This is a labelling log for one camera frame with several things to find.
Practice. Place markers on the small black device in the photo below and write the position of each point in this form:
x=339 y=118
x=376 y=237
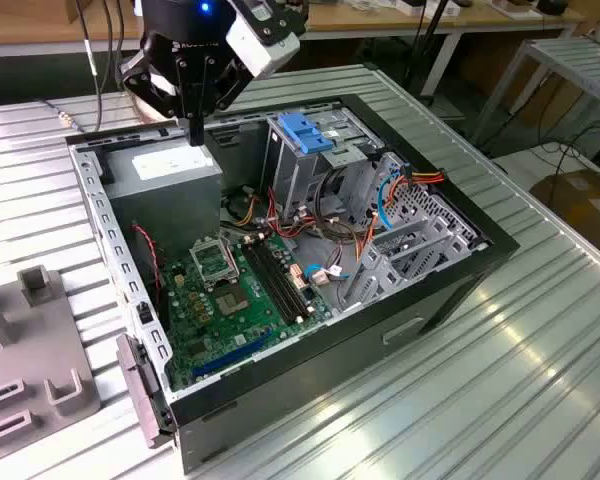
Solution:
x=552 y=7

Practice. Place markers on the metal disk bay cage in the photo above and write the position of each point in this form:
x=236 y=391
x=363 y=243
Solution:
x=430 y=235

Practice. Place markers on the blue expansion slot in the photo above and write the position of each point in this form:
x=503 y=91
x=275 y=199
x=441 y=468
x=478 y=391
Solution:
x=230 y=355

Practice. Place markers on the green motherboard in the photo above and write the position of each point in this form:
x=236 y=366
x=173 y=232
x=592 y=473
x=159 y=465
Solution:
x=215 y=345

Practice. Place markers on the wooden desk white legs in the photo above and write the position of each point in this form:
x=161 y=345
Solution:
x=360 y=22

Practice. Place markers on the black case switch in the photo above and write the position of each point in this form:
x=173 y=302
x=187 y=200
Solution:
x=143 y=312

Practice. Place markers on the black stand legs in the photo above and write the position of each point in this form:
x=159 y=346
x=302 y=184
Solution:
x=430 y=60

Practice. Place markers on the brown block white base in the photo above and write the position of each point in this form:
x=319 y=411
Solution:
x=510 y=12

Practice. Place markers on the black RAM slot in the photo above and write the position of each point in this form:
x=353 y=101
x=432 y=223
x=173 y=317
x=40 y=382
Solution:
x=282 y=279
x=267 y=284
x=289 y=276
x=274 y=282

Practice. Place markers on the grey plastic case latch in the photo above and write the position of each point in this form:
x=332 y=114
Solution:
x=140 y=390

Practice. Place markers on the metal optical drive cage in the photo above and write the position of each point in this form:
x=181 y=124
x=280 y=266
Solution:
x=290 y=175

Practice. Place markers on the grey power supply unit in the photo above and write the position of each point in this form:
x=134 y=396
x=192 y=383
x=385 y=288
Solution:
x=170 y=210

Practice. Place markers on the grey parts rack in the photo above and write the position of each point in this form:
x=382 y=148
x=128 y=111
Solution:
x=30 y=350

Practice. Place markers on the CPU socket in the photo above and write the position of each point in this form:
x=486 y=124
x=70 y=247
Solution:
x=232 y=301

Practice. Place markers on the blue plastic drive latch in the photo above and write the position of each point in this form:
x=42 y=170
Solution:
x=305 y=137

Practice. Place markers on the white papers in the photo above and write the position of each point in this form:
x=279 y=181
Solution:
x=362 y=5

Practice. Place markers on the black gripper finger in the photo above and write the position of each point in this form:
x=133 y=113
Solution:
x=186 y=90
x=230 y=80

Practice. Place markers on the large cardboard box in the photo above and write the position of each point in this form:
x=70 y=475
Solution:
x=590 y=210

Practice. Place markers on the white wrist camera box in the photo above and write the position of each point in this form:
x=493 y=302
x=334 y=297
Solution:
x=260 y=45

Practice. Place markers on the black open PC case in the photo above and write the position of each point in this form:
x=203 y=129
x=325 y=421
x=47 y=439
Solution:
x=330 y=360

